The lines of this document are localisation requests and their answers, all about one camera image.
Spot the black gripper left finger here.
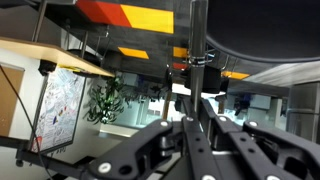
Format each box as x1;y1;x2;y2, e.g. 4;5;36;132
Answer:
87;120;182;180

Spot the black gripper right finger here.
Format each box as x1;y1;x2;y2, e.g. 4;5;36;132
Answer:
243;121;320;180

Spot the black pen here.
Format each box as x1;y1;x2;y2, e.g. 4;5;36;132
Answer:
189;0;208;113

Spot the green potted plant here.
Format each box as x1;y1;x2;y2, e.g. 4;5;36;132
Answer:
83;75;134;126

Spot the whiteboard with drawings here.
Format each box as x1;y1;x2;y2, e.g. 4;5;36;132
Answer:
31;68;85;152

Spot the black chair behind table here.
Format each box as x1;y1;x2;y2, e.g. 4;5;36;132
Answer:
207;0;320;63

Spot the wooden desk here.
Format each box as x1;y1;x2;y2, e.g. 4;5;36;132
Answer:
0;37;114;77

